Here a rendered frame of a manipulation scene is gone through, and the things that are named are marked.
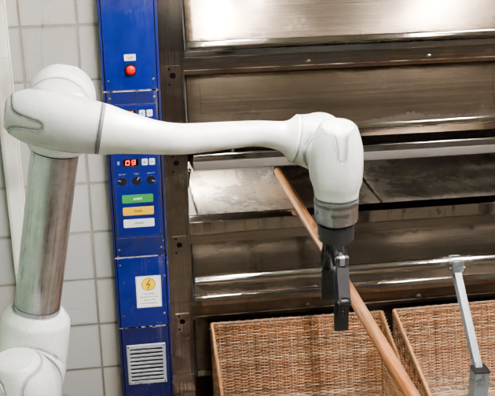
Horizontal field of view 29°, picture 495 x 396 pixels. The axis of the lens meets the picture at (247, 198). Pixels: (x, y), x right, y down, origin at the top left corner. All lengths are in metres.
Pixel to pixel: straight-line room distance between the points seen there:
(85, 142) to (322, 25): 1.12
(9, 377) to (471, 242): 1.66
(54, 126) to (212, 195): 1.34
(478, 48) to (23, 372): 1.64
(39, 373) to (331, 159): 0.73
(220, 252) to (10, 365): 1.09
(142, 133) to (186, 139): 0.09
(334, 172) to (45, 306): 0.71
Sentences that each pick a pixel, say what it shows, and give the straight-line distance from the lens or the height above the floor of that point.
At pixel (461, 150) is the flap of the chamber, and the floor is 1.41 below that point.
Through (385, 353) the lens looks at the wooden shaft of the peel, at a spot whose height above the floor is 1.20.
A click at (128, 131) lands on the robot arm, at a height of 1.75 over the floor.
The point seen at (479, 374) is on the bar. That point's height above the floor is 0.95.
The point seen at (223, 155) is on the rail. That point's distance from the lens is 2.67.
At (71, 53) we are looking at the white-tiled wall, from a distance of 2.72.
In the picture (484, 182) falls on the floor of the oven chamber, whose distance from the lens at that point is 3.27.
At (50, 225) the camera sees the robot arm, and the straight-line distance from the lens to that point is 2.07.
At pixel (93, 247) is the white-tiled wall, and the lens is 2.90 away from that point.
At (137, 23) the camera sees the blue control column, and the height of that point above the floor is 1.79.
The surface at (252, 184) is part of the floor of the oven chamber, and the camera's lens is 3.19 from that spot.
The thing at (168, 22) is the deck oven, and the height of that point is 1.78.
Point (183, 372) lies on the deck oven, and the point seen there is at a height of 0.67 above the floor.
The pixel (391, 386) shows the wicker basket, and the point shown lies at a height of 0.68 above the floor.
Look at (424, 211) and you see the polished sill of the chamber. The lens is 3.03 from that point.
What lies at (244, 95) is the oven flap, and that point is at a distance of 2.79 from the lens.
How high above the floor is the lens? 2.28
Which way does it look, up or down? 21 degrees down
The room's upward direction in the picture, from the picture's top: 1 degrees counter-clockwise
